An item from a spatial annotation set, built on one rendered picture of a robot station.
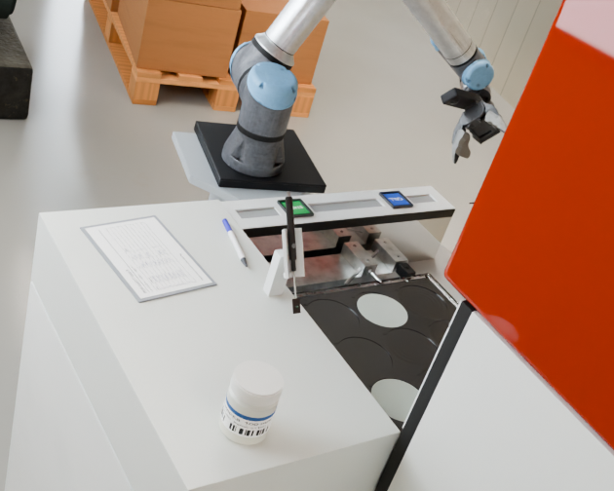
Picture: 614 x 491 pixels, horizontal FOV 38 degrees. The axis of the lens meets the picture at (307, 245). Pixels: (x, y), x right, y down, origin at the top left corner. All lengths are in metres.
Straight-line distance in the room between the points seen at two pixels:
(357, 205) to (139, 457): 0.80
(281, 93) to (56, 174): 1.70
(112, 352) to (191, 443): 0.20
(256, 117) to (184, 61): 2.18
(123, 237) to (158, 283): 0.13
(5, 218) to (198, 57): 1.36
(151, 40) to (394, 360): 2.79
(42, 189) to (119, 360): 2.19
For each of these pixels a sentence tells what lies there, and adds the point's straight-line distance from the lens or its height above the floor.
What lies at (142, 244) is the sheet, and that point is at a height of 0.97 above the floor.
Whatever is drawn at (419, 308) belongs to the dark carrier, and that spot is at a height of 0.90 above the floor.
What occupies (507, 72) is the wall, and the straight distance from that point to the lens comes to 5.67.
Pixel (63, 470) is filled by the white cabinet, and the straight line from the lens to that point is 1.64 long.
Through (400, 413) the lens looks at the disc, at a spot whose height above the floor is 0.90.
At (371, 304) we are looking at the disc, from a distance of 1.68.
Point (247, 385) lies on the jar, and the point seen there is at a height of 1.06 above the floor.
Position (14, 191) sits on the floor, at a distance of 3.42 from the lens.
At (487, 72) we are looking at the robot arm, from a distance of 2.17.
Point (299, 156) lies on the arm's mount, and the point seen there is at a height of 0.85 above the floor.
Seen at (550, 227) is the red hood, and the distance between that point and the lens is 1.07.
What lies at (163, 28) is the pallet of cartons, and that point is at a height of 0.37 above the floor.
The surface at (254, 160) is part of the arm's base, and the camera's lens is 2.06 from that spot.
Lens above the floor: 1.84
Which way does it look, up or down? 32 degrees down
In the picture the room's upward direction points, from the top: 18 degrees clockwise
